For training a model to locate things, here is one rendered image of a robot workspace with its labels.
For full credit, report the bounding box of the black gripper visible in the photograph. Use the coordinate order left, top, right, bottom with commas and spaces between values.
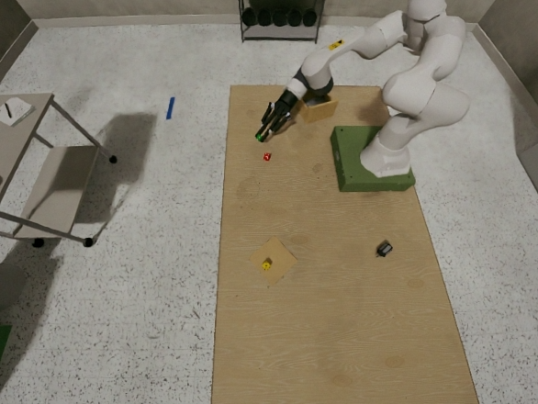
254, 89, 298, 142

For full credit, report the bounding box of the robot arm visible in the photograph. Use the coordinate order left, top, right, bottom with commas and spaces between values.
283, 0, 471, 177

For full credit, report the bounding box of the tan flat mat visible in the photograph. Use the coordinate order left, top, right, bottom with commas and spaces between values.
249, 236, 297, 286

